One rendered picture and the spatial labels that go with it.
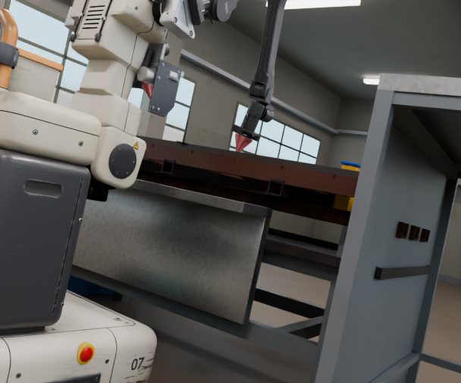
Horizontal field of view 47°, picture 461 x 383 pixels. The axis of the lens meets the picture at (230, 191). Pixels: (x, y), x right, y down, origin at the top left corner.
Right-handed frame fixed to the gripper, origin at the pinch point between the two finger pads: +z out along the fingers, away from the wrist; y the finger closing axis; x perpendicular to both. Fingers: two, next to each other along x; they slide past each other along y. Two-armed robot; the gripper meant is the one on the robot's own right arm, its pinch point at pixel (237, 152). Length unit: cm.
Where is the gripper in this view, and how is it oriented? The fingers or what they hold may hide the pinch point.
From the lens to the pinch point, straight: 200.9
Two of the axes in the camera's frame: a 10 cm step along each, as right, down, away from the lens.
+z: -3.9, 9.1, 1.3
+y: -7.7, -4.0, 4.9
